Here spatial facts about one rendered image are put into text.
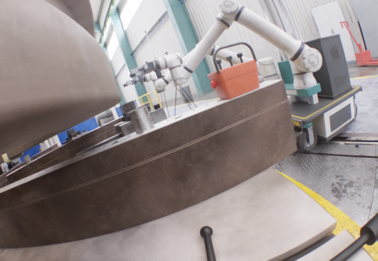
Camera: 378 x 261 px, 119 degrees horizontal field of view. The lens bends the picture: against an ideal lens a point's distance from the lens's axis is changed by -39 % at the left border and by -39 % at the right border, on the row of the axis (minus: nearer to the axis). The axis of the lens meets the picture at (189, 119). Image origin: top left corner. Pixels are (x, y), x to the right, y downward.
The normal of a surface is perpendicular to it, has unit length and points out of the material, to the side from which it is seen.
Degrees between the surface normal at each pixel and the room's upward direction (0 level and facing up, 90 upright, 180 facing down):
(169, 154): 90
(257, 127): 90
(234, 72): 97
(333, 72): 90
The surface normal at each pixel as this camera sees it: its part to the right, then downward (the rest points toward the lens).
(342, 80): 0.12, 0.15
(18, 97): 0.94, -0.34
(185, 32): 0.54, -0.03
